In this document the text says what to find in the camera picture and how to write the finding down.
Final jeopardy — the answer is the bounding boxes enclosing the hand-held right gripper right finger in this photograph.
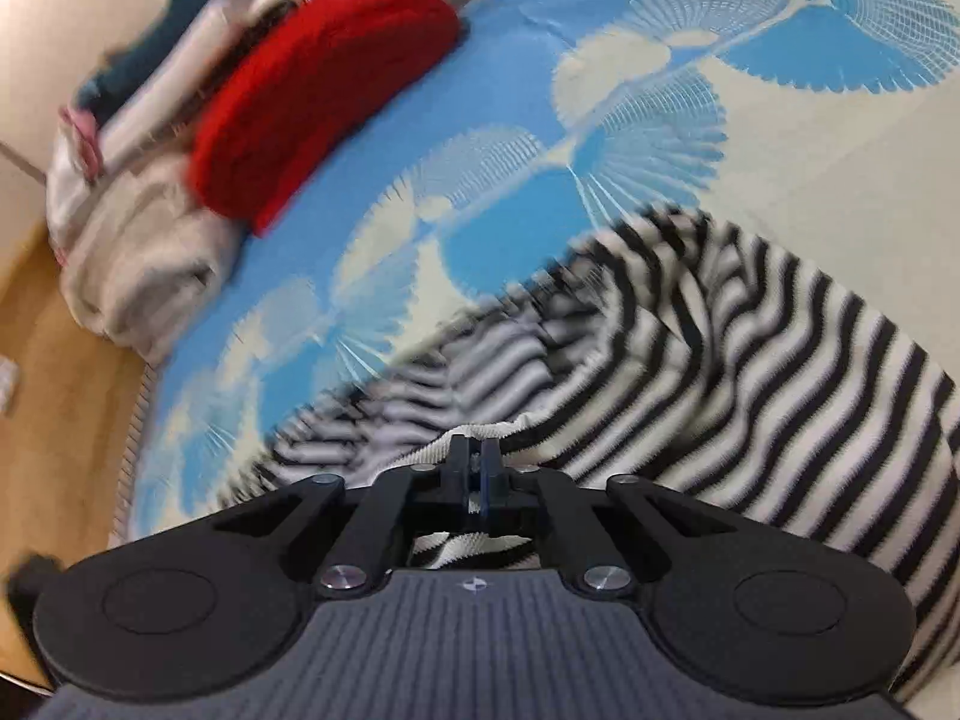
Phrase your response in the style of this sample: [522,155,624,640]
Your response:
[480,436,740,599]

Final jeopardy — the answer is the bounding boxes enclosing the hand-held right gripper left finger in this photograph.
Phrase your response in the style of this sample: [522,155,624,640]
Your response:
[214,435,473,599]

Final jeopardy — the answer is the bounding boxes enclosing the black white striped cardigan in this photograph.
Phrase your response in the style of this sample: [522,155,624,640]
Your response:
[217,206,960,706]

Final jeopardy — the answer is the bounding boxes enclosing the wooden headboard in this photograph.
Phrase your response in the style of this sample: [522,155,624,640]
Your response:
[0,225,155,691]

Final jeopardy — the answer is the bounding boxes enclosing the blue fan patterned bed sheet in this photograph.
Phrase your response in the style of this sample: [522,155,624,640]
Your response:
[109,0,960,541]

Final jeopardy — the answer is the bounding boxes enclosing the red folded blanket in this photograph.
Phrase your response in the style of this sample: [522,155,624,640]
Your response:
[186,0,464,239]

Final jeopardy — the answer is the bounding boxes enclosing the cream folded quilt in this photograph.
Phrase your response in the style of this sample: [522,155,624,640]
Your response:
[45,0,301,256]

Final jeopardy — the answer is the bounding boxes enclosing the dark blue cloth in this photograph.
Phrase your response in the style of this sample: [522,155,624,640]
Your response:
[73,0,263,115]

